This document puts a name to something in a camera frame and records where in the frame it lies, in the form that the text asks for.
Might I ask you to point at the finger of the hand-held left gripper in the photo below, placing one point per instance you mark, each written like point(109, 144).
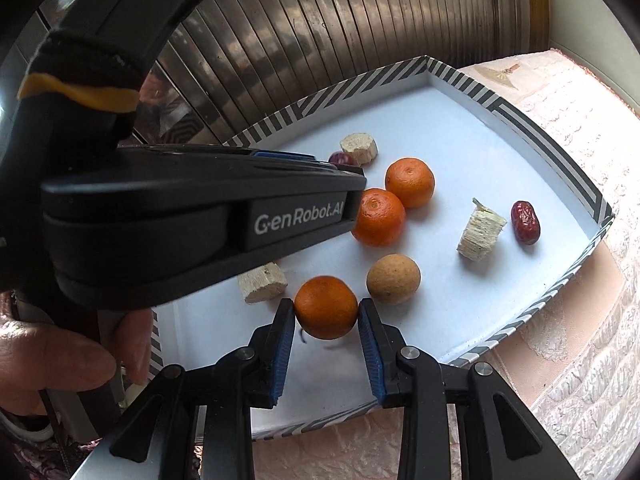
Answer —
point(300, 160)

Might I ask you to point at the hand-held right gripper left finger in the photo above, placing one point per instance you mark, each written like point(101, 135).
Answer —
point(283, 350)

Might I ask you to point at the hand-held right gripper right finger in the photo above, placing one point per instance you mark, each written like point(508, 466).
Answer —
point(370, 355)

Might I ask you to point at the red jujube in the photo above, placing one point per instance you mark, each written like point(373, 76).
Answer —
point(342, 159)
point(525, 222)

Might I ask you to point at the orange mandarin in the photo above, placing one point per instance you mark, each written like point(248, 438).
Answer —
point(378, 217)
point(410, 182)
point(326, 306)

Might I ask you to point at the tan round longan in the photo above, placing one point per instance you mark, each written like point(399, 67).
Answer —
point(393, 279)

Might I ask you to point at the striped cardboard box tray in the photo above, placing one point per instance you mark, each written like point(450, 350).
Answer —
point(450, 135)

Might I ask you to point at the person's left hand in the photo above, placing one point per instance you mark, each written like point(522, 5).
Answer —
point(50, 360)

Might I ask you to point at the dark patterned cloth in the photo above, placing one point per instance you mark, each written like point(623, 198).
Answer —
point(20, 460)

